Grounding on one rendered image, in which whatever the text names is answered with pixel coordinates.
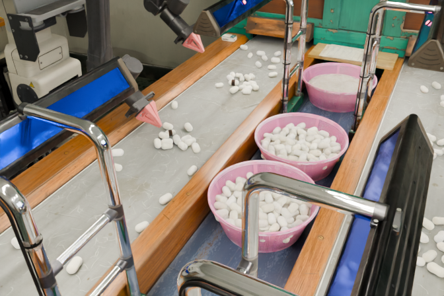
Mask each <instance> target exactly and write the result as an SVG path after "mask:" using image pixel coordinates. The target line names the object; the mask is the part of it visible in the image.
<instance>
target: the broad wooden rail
mask: <svg viewBox="0 0 444 296"><path fill-rule="evenodd" d="M227 34H231V35H236V36H237V40H235V41H234V42H229V41H224V40H222V38H221V37H220V38H219V39H217V40H216V41H214V42H213V43H212V44H210V45H209V46H207V47H206V48H204V50H205V51H204V52H203V53H201V52H198V53H197V54H196V55H194V56H192V57H191V58H190V59H188V60H186V61H185V62H184V63H182V64H181V65H179V66H178V67H176V68H175V69H173V70H172V71H171V72H169V73H167V74H166V75H165V76H163V77H161V78H160V79H159V80H157V81H156V82H154V83H153V84H152V85H150V86H148V87H147V88H146V89H144V90H142V92H141V93H142V94H143V95H144V96H146V95H147V94H149V93H150V92H152V91H153V92H154V93H155V96H154V97H153V98H152V97H151V98H150V99H149V100H148V101H150V100H151V99H153V101H154V102H155V104H156V107H157V111H159V110H161V109H162V108H164V107H165V106H166V105H167V104H168V103H170V102H171V101H172V100H174V99H175V98H176V97H177V96H179V95H180V94H181V93H183V92H184V91H185V90H186V89H188V88H189V87H191V86H192V85H193V84H194V83H195V82H197V81H198V80H199V79H201V78H202V77H203V76H204V75H206V74H207V73H209V72H210V71H211V70H212V69H213V68H215V67H216V66H217V65H219V64H220V63H221V62H222V61H224V60H225V59H226V58H228V57H229V56H230V55H231V54H233V53H234V52H235V51H237V50H238V49H239V48H240V46H241V45H244V44H246V43H247V42H248V41H249V39H248V38H247V37H246V35H244V34H237V33H232V32H228V33H227ZM129 109H130V107H129V106H128V105H127V104H126V103H123V104H122V105H121V106H119V107H117V108H116V109H115V110H113V111H112V112H111V113H109V114H107V115H106V116H105V117H103V118H101V119H100V120H99V121H97V122H96V123H95V124H96V125H97V126H98V127H100V128H101V129H102V130H103V132H104V133H105V134H106V136H107V138H108V139H109V142H110V145H111V148H112V147H113V146H115V145H116V144H117V143H119V142H120V141H121V140H123V138H125V137H126V136H127V135H129V134H130V133H131V132H132V131H134V130H135V129H136V128H138V127H139V126H140V125H141V124H143V123H144V122H142V121H140V120H137V119H136V118H135V115H136V114H137V113H136V112H135V113H134V114H132V115H131V116H130V117H129V118H126V117H125V116H124V115H125V114H126V112H127V111H128V110H129ZM96 160H97V156H96V151H95V148H94V145H93V144H92V142H91V141H90V140H89V139H88V138H87V137H86V136H84V135H82V134H78V135H76V136H75V137H74V138H72V139H70V140H69V141H68V142H67V143H65V144H63V145H62V146H61V147H59V148H57V149H56V150H55V151H53V152H52V153H50V154H49V155H47V156H46V157H44V158H43V159H41V160H40V161H38V162H37V163H36V164H34V165H32V166H31V167H30V168H28V169H26V170H25V171H24V172H22V173H21V174H19V175H18V176H16V177H15V178H13V179H12V180H10V182H12V183H13V184H14V185H15V186H16V187H17V188H18V189H19V190H20V191H21V192H22V193H23V194H24V196H25V198H26V199H27V200H28V202H29V204H30V207H31V210H33V209H34V208H35V207H36V206H37V205H39V204H40V203H42V202H43V201H44V200H45V199H46V198H48V197H49V196H51V195H52V194H53V193H54V192H56V191H57V190H58V189H60V188H61V187H62V186H63V185H64V184H66V183H67V182H69V181H70V180H71V179H72V178H74V177H75V176H76V175H78V174H79V173H80V172H81V171H82V170H84V169H85V168H87V167H88V166H89V165H90V164H91V163H93V162H94V161H96ZM9 227H11V223H10V221H9V218H8V217H7V215H6V213H5V212H4V211H3V209H2V208H1V206H0V234H1V233H3V232H4V231H6V230H7V229H8V228H9Z"/></svg>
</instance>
